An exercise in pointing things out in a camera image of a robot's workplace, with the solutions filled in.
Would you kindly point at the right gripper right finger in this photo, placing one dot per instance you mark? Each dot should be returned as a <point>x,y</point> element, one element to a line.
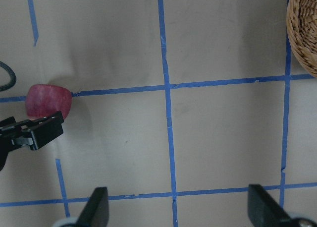
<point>264,211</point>

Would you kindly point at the wicker basket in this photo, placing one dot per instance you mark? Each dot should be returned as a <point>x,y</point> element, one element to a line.
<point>301,24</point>

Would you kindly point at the light red apple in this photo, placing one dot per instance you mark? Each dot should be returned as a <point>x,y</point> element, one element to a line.
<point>44,100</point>

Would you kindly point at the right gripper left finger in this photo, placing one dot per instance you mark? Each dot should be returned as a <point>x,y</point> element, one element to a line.
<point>96,211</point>

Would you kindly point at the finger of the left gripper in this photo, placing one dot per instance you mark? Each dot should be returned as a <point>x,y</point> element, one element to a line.
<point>34,134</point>

